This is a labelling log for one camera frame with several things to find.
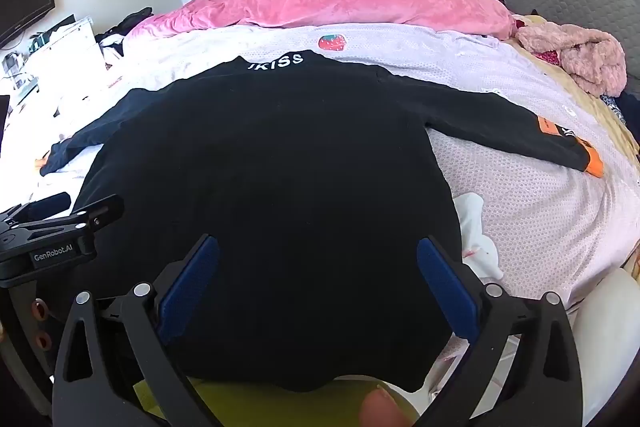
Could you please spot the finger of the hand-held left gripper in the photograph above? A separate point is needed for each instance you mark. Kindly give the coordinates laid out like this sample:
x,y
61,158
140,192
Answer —
x,y
47,202
105,209

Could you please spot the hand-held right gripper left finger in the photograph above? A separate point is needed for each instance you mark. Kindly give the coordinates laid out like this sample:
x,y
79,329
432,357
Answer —
x,y
187,294

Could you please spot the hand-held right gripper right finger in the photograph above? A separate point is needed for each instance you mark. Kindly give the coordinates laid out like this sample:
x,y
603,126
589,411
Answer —
x,y
447,294

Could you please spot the black sweater with orange patches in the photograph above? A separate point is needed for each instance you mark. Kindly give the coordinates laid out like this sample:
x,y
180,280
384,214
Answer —
x,y
275,182

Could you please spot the pile of dark clothes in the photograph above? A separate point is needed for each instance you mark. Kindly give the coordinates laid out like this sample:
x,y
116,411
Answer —
x,y
130,21

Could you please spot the dark blue clothes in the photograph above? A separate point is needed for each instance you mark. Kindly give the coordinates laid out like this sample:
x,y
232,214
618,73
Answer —
x,y
627,112

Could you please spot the person's right hand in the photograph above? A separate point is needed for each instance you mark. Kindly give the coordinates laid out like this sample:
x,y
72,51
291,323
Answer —
x,y
382,409

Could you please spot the white cloth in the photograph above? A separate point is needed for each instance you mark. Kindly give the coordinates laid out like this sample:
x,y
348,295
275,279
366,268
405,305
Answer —
x,y
475,227

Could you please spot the strawberry print bed sheet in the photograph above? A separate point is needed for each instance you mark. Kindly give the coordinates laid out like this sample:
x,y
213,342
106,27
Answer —
x,y
525,207

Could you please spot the cluttered desk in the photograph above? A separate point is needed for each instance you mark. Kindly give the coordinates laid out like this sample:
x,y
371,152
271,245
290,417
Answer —
x,y
20,77

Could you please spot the white drawer cabinet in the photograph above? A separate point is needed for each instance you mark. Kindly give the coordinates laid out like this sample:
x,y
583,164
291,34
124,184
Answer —
x,y
65,47

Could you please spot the person's yellow-green clothing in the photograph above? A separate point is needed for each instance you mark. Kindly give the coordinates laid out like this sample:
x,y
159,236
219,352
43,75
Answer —
x,y
300,407

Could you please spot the white cushion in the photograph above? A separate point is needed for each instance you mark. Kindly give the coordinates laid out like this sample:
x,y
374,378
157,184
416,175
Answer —
x,y
615,332

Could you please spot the black tv monitor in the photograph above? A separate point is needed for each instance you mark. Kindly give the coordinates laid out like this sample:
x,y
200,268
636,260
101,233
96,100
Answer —
x,y
25,2

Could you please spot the pink fluffy garment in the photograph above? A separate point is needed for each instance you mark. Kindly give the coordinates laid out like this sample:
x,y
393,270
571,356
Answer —
x,y
590,57

